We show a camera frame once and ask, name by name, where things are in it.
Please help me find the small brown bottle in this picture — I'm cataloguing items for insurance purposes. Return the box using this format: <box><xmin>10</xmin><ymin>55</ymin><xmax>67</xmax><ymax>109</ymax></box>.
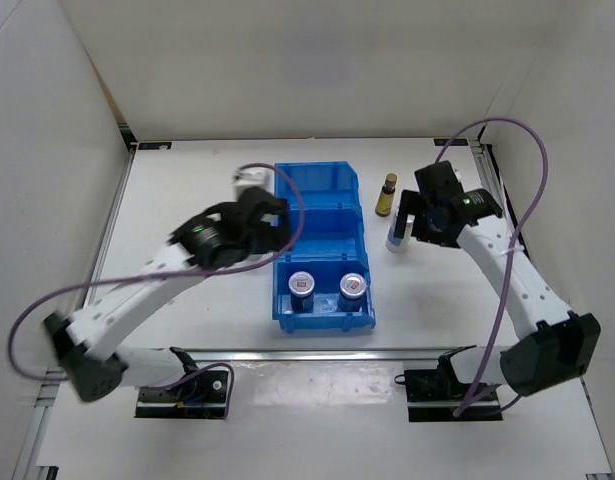
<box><xmin>375</xmin><ymin>173</ymin><xmax>397</xmax><ymax>217</ymax></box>

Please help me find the silver-lid blue canister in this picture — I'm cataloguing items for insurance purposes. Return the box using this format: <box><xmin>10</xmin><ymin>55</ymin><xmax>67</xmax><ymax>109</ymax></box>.
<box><xmin>384</xmin><ymin>205</ymin><xmax>416</xmax><ymax>254</ymax></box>

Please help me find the white-lid sauce jar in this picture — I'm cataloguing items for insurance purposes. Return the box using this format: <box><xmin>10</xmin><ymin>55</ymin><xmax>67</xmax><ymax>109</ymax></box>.
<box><xmin>338</xmin><ymin>272</ymin><xmax>367</xmax><ymax>312</ymax></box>
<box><xmin>288</xmin><ymin>271</ymin><xmax>315</xmax><ymax>312</ymax></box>

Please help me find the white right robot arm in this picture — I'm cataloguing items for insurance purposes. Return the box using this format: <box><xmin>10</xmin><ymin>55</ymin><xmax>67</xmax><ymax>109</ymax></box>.
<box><xmin>395</xmin><ymin>161</ymin><xmax>601</xmax><ymax>397</ymax></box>

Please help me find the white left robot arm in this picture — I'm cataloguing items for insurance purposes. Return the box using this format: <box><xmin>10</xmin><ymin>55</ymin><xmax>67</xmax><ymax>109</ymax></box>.
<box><xmin>43</xmin><ymin>187</ymin><xmax>291</xmax><ymax>403</ymax></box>

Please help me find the blue three-compartment plastic bin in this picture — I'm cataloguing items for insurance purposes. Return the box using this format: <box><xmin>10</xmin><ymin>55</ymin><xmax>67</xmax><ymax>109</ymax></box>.
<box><xmin>272</xmin><ymin>162</ymin><xmax>376</xmax><ymax>333</ymax></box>

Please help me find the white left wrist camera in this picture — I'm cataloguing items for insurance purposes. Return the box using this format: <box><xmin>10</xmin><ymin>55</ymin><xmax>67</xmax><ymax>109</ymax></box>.
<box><xmin>232</xmin><ymin>167</ymin><xmax>270</xmax><ymax>199</ymax></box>

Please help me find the aluminium table front rail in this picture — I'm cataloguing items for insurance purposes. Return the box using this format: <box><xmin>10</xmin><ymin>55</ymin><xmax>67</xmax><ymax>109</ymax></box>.
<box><xmin>41</xmin><ymin>348</ymin><xmax>513</xmax><ymax>381</ymax></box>

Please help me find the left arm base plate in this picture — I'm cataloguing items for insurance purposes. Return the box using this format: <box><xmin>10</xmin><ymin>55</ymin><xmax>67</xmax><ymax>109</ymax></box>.
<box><xmin>134</xmin><ymin>362</ymin><xmax>235</xmax><ymax>420</ymax></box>

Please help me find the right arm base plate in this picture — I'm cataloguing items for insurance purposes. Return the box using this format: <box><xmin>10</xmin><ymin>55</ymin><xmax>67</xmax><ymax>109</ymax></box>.
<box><xmin>394</xmin><ymin>369</ymin><xmax>503</xmax><ymax>423</ymax></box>

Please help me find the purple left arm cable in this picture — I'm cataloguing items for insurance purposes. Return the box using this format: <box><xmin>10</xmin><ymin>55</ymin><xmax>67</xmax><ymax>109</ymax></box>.
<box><xmin>7</xmin><ymin>163</ymin><xmax>306</xmax><ymax>421</ymax></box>

